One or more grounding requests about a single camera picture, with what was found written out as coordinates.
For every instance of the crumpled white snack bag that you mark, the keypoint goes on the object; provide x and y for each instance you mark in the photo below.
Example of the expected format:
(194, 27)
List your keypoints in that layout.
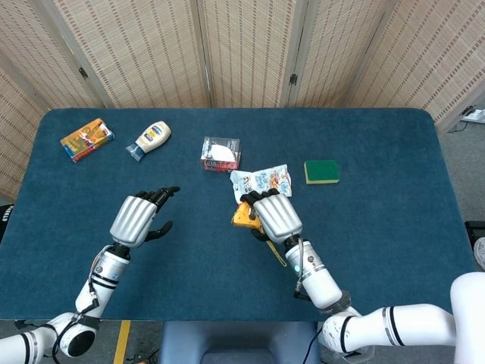
(265, 180)

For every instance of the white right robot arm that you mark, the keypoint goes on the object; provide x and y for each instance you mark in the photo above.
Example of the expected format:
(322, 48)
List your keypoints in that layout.
(322, 280)

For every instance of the black bag with white print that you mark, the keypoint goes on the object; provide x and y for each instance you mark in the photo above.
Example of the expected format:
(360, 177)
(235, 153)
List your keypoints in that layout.
(4, 221)

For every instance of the yellow tape measure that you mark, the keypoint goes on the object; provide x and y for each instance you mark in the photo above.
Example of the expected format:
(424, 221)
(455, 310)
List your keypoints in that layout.
(242, 218)

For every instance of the blue grey robot torso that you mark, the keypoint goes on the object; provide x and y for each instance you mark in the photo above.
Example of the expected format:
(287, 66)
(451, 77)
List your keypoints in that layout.
(235, 341)

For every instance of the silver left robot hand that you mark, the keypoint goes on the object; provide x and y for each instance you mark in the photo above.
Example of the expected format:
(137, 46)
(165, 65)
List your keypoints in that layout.
(132, 220)

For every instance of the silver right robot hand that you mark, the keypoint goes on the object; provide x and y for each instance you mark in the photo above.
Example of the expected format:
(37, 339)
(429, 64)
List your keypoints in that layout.
(276, 218)

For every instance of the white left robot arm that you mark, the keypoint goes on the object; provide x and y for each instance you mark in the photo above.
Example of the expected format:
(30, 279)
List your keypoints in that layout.
(108, 269)

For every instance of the woven folding screen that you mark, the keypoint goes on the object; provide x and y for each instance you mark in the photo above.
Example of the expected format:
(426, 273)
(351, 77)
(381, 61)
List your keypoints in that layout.
(246, 49)

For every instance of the black box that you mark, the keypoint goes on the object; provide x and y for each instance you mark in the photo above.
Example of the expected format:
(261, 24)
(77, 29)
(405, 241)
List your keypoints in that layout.
(471, 229)

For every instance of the green and yellow sponge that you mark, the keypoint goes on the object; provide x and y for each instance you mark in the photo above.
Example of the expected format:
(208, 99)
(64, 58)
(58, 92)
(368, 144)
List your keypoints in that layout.
(321, 171)

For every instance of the orange snack box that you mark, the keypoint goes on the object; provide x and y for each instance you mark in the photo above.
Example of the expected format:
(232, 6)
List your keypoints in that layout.
(87, 139)

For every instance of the blue table cloth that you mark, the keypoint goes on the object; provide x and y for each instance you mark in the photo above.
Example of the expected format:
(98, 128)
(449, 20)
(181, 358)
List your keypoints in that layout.
(379, 227)

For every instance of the white power strip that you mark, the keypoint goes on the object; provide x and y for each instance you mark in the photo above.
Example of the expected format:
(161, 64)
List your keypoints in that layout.
(475, 115)

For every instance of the white mayonnaise squeeze bottle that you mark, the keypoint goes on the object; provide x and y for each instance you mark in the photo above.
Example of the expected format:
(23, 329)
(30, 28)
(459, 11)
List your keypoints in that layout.
(153, 136)

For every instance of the metal screen hinge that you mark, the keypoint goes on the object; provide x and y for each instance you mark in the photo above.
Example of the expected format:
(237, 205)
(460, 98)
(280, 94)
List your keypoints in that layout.
(293, 79)
(83, 73)

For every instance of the clear box of red clips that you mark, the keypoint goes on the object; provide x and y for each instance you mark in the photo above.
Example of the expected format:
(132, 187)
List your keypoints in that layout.
(220, 153)

